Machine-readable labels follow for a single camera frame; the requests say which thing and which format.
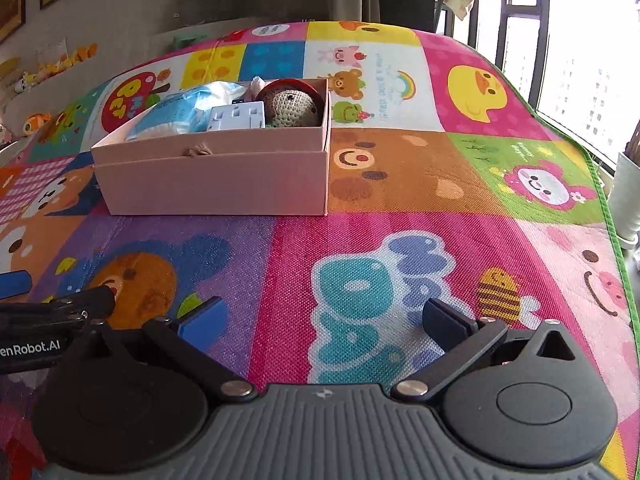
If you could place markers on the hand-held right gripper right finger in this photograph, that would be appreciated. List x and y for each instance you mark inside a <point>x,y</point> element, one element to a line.
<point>445,321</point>

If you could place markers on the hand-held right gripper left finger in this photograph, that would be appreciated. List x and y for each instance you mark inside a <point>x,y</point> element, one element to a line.
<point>200,321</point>

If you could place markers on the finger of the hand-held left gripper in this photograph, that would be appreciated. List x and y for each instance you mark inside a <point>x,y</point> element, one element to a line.
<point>60,307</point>
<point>14,284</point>

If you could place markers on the pink cardboard box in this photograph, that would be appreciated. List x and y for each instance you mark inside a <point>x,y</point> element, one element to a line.
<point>210,180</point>

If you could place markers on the blue wet wipes packet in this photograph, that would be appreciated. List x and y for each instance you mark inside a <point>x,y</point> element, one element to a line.
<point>170,115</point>

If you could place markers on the white power strip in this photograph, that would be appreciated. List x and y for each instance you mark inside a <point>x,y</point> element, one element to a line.
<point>235,115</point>

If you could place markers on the brown crochet doll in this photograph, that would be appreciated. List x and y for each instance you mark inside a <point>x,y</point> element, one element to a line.
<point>292,107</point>

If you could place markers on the pink checkered scrunchie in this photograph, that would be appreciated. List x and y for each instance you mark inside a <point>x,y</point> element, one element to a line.
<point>256,87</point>

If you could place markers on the colourful cartoon play mat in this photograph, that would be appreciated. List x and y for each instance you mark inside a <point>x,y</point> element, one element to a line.
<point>400,200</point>

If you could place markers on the orange fish plush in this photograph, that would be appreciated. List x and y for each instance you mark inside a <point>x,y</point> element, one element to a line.
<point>37,122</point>

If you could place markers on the white plant pot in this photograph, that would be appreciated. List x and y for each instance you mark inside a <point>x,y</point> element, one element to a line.
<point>625,200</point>

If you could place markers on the row of plush toys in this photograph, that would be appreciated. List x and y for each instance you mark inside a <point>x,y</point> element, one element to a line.
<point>55,65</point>

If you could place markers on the framed wall picture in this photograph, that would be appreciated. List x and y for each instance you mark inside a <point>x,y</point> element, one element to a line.
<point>11,5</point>

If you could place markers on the black window frame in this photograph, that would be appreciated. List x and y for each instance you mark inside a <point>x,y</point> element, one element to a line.
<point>500,35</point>

